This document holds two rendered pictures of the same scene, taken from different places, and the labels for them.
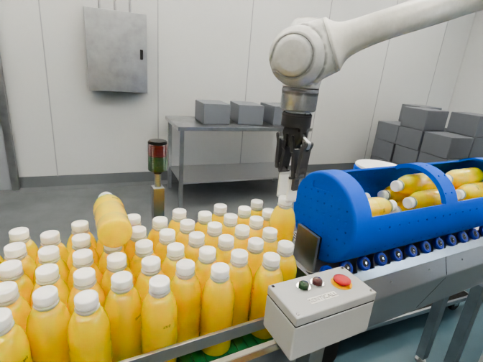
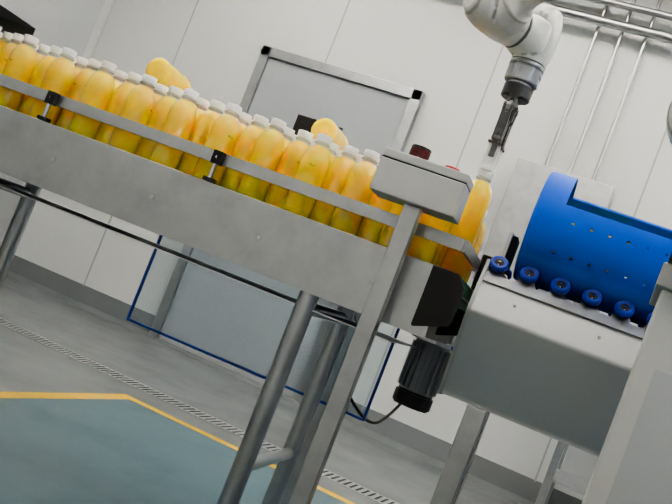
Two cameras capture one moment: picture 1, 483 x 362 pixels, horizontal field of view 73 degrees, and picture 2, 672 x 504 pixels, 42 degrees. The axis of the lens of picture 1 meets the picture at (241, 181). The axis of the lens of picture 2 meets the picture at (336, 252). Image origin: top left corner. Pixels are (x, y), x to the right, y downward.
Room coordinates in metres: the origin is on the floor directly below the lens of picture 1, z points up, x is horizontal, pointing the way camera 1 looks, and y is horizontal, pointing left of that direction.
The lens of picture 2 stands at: (-0.94, -1.45, 0.76)
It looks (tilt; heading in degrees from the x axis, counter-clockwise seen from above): 3 degrees up; 44
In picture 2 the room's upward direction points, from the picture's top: 21 degrees clockwise
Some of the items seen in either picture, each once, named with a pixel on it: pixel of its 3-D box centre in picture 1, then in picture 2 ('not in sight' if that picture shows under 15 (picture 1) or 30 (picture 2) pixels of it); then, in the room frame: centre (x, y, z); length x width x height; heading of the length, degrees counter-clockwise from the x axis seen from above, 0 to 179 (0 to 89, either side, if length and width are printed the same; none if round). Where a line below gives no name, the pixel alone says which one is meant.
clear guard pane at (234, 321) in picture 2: not in sight; (271, 289); (0.84, 0.46, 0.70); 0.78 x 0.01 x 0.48; 118
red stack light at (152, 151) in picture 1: (157, 149); (418, 156); (1.04, 0.28, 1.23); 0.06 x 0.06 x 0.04
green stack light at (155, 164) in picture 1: (157, 162); not in sight; (1.04, 0.28, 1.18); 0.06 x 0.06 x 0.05
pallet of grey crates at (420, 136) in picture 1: (425, 151); not in sight; (4.58, -2.56, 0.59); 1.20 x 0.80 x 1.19; 24
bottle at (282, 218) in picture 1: (280, 233); (470, 212); (0.84, -0.12, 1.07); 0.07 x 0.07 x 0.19
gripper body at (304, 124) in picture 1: (295, 129); (513, 102); (0.84, -0.13, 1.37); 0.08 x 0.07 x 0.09; 28
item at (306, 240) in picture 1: (307, 247); (506, 259); (0.91, -0.23, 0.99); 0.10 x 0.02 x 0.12; 28
